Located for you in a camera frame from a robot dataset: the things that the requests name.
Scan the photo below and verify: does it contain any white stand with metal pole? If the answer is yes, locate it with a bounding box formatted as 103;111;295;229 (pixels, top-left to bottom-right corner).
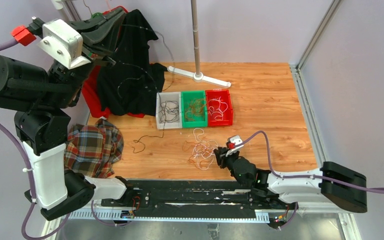
167;0;232;89

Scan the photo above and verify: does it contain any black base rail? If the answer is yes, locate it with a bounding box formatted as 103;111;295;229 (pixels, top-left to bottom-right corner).
94;179;299;220

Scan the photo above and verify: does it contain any plaid flannel shirt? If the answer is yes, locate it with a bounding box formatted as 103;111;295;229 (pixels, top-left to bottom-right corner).
63;118;124;179

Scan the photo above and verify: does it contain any red plastic bin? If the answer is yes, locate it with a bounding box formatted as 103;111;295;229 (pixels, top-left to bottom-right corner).
204;89;234;127

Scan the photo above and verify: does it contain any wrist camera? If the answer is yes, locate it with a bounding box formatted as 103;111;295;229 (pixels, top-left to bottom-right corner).
37;19;91;70
225;135;244;157

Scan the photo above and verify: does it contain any white plastic bin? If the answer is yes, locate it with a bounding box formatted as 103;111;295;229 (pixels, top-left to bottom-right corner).
155;91;183;130

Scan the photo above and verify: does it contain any thin black cable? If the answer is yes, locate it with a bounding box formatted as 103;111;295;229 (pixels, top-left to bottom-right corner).
115;23;176;154

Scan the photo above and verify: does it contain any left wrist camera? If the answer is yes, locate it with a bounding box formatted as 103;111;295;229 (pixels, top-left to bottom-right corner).
37;19;91;70

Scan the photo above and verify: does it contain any orange cable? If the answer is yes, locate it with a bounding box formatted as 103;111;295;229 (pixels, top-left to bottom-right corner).
182;97;208;123

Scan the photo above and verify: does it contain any red t-shirt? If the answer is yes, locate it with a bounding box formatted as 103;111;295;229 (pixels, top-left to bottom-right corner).
82;9;149;118

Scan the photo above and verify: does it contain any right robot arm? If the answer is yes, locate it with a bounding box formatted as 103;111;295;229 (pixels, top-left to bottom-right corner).
213;147;368;213

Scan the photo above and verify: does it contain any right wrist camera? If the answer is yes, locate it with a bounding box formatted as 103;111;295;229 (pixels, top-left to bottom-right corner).
225;135;244;157

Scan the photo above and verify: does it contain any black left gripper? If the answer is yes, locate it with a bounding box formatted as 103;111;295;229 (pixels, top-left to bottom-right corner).
44;6;126;108

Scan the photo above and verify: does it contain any green plastic bin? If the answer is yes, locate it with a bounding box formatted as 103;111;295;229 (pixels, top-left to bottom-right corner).
180;90;208;128

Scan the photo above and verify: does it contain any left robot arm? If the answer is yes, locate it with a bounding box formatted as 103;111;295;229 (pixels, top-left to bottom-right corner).
0;7;133;221

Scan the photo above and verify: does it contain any black t-shirt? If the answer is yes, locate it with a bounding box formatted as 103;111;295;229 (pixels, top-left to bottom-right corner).
97;9;167;116

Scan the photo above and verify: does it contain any green clothes hanger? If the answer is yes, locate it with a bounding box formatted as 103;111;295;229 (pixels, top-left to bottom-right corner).
91;12;103;19

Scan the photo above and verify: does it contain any clothes rack metal frame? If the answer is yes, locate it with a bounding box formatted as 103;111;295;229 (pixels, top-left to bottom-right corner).
51;0;81;22

